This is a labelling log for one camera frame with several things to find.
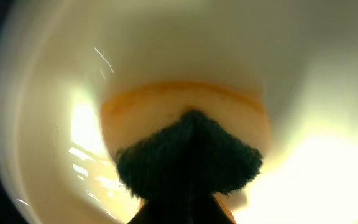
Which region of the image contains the orange green sponge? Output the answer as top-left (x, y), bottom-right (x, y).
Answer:
top-left (100, 82), bottom-right (270, 224)

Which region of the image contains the yellow plate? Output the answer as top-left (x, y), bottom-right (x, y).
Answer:
top-left (0, 0), bottom-right (358, 223)

